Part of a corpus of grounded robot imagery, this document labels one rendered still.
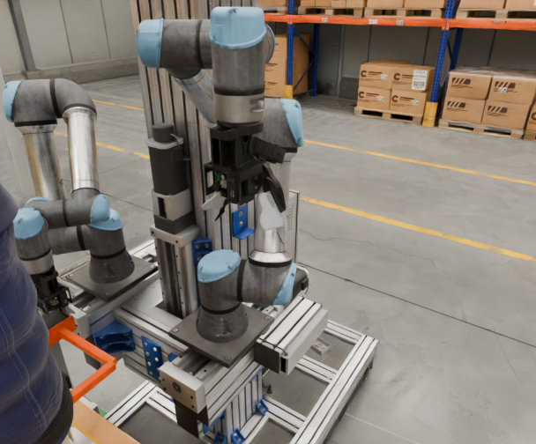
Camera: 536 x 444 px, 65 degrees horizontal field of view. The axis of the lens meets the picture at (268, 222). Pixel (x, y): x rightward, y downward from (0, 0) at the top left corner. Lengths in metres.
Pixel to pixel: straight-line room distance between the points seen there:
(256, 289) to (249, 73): 0.64
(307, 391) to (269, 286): 1.16
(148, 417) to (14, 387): 1.40
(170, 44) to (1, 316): 0.48
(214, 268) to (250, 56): 0.64
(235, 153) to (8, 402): 0.54
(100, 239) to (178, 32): 0.88
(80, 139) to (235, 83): 0.79
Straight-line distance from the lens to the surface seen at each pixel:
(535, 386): 2.89
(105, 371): 1.16
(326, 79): 9.65
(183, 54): 0.73
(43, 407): 0.89
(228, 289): 1.13
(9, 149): 4.43
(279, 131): 1.04
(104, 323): 1.57
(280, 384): 2.23
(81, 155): 1.30
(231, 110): 0.62
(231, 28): 0.61
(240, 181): 0.63
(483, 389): 2.74
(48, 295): 1.22
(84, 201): 1.23
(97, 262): 1.52
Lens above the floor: 1.89
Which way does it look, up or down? 28 degrees down
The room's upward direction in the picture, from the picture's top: straight up
